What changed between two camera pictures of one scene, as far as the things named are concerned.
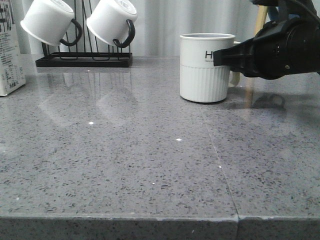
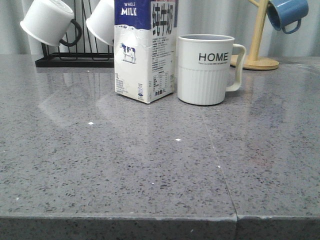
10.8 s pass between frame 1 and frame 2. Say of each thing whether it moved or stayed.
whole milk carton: moved
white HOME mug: stayed
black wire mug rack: stayed
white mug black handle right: stayed
